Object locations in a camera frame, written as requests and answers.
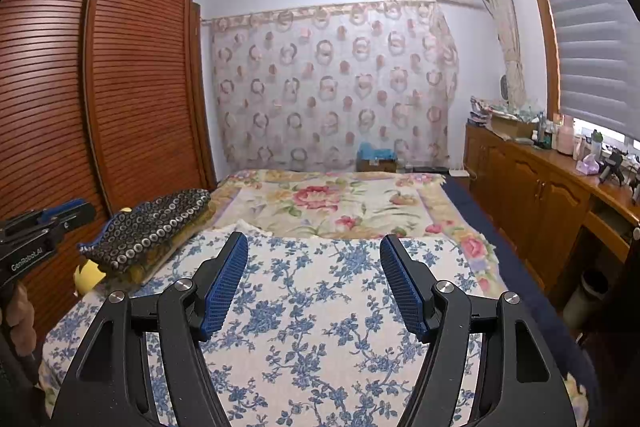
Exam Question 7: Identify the grey zebra window blind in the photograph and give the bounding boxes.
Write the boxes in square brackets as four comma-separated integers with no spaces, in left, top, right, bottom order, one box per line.
[529,0,640,144]

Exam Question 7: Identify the wooden cabinet desk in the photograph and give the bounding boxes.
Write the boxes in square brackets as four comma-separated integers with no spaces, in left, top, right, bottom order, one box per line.
[463,121,640,310]

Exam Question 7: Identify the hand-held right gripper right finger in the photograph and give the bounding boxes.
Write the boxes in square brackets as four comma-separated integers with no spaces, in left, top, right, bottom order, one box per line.
[380,234,573,427]

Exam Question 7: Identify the navy bed sheet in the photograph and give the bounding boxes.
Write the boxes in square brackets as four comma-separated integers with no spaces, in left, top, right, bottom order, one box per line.
[441,179,602,427]

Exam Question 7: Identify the yellow plush toy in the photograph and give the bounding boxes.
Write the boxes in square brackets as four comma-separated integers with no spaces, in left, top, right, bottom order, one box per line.
[73,206,134,295]

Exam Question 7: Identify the tied beige curtain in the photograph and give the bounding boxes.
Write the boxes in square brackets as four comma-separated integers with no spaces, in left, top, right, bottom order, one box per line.
[475,0,529,108]

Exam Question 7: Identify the navy ring-patterned satin garment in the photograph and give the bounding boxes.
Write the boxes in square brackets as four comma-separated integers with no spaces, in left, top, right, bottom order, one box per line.
[77,188,212,276]

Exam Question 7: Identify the small cardboard box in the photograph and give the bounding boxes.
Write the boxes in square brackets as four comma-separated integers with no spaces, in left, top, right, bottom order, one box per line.
[355,158,397,174]

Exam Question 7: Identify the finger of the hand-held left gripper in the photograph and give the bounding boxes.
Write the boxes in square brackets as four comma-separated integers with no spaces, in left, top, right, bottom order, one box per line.
[0,199,97,245]

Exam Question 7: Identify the open cardboard box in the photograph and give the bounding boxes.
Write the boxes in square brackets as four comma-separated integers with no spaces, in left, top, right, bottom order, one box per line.
[490,109,537,139]

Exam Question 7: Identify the wooden louvered wardrobe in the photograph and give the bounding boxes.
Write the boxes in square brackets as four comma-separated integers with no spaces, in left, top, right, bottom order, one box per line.
[0,0,219,345]

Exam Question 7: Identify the rose floral blanket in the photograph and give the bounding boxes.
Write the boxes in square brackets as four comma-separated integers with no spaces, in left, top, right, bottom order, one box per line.
[207,168,502,290]

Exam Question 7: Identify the sheer ring-patterned curtain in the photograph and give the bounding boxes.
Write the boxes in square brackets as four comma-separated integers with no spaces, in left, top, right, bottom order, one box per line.
[201,2,461,176]

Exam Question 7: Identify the pile of papers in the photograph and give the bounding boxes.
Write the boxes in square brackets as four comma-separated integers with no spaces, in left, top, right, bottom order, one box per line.
[468,95,494,126]

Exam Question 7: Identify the grey waste bin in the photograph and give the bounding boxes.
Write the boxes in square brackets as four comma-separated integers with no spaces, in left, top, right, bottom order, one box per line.
[561,269,609,334]

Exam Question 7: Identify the blue floral white quilt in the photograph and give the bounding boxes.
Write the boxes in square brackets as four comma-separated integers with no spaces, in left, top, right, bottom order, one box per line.
[40,221,502,427]

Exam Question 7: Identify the person's left hand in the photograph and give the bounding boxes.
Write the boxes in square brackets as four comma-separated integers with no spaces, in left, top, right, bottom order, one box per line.
[9,282,36,359]

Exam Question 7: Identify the pink bottle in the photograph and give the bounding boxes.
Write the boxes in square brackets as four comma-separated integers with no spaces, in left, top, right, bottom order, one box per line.
[557,114,577,154]

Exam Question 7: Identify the blue cloth bundle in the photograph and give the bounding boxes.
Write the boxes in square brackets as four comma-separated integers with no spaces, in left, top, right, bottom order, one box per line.
[357,142,396,162]

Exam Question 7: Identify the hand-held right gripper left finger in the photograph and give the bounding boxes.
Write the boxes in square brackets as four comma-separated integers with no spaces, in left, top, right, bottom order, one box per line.
[50,231,249,427]

